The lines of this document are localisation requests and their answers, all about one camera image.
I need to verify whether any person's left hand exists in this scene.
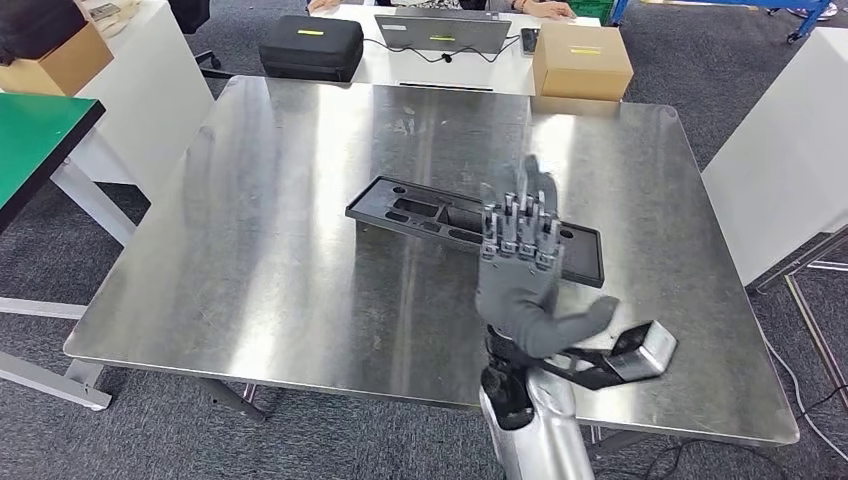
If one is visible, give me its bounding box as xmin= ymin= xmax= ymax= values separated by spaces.
xmin=513 ymin=0 xmax=578 ymax=21

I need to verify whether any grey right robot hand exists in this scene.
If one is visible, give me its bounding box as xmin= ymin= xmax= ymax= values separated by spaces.
xmin=474 ymin=154 xmax=622 ymax=360

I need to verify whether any person's right hand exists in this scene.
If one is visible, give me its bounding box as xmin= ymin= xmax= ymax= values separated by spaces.
xmin=307 ymin=0 xmax=364 ymax=16

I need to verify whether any black plastic trim part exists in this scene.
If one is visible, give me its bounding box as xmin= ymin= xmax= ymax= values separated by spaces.
xmin=343 ymin=174 xmax=606 ymax=290

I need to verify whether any stainless steel workbench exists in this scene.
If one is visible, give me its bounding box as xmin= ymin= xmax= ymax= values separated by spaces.
xmin=62 ymin=74 xmax=802 ymax=458

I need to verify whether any blue metal shelf rack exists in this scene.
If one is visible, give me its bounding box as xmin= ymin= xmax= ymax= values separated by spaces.
xmin=608 ymin=0 xmax=841 ymax=46

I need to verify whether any green plastic crate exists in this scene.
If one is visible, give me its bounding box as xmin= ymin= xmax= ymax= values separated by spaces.
xmin=568 ymin=0 xmax=615 ymax=26

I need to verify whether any black hard case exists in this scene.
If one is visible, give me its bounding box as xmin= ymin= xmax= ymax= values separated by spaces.
xmin=257 ymin=14 xmax=366 ymax=85

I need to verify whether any brown cardboard box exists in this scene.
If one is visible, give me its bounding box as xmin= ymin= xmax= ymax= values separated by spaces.
xmin=530 ymin=22 xmax=636 ymax=105
xmin=0 ymin=19 xmax=116 ymax=98

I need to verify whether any white desk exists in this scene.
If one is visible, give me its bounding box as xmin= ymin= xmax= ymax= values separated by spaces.
xmin=700 ymin=26 xmax=848 ymax=287
xmin=306 ymin=3 xmax=604 ymax=98
xmin=66 ymin=0 xmax=217 ymax=203

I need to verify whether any grey laptop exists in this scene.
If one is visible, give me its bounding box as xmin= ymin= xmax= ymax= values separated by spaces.
xmin=373 ymin=6 xmax=513 ymax=56

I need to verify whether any black office chair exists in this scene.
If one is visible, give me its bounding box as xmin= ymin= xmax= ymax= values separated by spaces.
xmin=165 ymin=0 xmax=225 ymax=73

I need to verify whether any stainless steel table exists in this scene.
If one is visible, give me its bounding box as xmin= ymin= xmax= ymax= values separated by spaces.
xmin=747 ymin=225 xmax=848 ymax=413

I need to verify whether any black bag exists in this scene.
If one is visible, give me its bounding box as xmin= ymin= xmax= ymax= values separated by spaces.
xmin=0 ymin=0 xmax=89 ymax=68

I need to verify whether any green top white leg table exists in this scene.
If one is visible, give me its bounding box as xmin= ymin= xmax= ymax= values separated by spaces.
xmin=0 ymin=91 xmax=138 ymax=413

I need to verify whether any black laptop cable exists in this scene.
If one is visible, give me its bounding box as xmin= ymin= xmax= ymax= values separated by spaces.
xmin=361 ymin=36 xmax=506 ymax=66

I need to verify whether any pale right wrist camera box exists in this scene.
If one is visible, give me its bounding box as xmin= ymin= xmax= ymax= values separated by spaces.
xmin=559 ymin=319 xmax=679 ymax=392

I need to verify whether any white floor cable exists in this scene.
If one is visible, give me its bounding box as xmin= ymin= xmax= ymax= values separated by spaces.
xmin=758 ymin=324 xmax=848 ymax=465

